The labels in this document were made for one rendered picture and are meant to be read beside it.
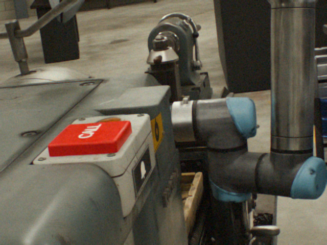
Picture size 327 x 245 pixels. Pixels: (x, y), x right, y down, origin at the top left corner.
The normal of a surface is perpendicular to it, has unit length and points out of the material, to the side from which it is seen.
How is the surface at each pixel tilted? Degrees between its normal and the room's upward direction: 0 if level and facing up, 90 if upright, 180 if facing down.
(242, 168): 60
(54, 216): 27
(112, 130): 0
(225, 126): 90
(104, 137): 0
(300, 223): 0
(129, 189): 90
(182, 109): 41
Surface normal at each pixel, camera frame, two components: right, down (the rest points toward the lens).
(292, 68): -0.19, 0.11
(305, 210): -0.12, -0.96
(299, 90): 0.15, 0.11
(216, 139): -0.47, 0.28
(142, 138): 0.98, -0.07
